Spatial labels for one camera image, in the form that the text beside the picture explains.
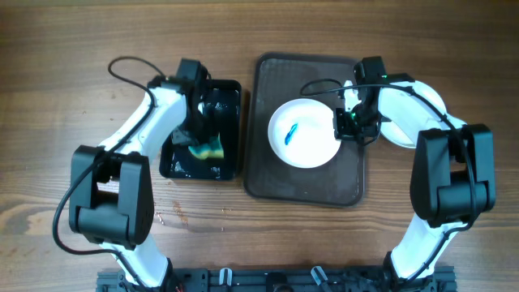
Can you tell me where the green yellow sponge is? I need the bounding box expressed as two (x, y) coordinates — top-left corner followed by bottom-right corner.
(188, 135), (225, 160)

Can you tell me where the pale green plate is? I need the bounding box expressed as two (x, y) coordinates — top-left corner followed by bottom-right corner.
(378, 88), (447, 148)

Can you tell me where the pink plate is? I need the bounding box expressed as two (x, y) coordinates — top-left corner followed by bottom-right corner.
(268, 98), (341, 169)

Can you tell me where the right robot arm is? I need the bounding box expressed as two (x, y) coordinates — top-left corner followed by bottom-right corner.
(335, 75), (495, 287)

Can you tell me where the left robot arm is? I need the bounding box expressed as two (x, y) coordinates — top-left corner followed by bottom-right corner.
(61, 75), (211, 291)

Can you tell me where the black water tray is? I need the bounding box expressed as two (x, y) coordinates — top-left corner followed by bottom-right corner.
(159, 79), (242, 181)

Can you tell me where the brown plastic tray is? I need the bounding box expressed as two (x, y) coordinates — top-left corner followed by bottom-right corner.
(243, 53), (365, 208)

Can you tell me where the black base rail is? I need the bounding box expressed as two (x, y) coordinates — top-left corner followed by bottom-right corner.
(95, 266), (458, 292)

